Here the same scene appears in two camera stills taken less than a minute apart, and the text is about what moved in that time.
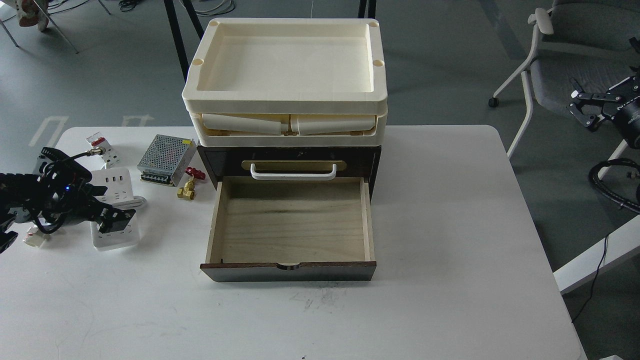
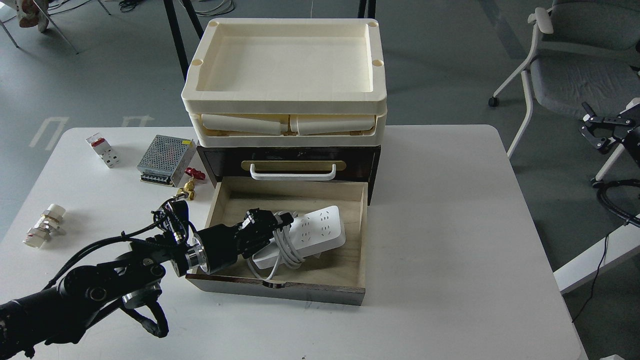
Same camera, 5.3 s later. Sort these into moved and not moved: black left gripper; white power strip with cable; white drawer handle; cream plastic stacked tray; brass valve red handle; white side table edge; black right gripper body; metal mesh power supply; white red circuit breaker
Moved: white power strip with cable; black left gripper; black right gripper body
Not moved: white drawer handle; metal mesh power supply; brass valve red handle; cream plastic stacked tray; white red circuit breaker; white side table edge
